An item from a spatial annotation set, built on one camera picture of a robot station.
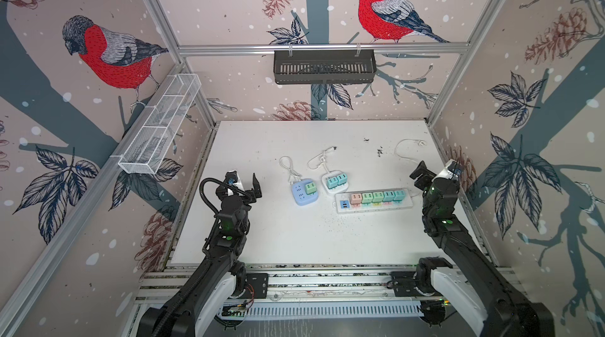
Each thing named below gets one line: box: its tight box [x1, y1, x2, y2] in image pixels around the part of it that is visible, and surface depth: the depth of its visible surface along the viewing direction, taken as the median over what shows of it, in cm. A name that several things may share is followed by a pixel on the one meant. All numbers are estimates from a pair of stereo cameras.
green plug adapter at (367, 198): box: [361, 192, 374, 204], surface depth 87 cm
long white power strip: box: [335, 188, 414, 214], surface depth 91 cm
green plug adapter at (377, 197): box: [371, 191, 384, 204], surface depth 89 cm
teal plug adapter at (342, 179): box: [336, 173, 348, 186], surface depth 94 cm
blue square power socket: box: [291, 178, 320, 207], surface depth 94 cm
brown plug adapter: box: [350, 192, 363, 205], surface depth 87 cm
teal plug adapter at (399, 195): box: [393, 189, 406, 203], surface depth 90 cm
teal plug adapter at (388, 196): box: [382, 190, 395, 203], surface depth 89 cm
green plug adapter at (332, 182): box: [327, 176, 338, 189], surface depth 93 cm
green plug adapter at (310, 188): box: [304, 182, 318, 196], surface depth 92 cm
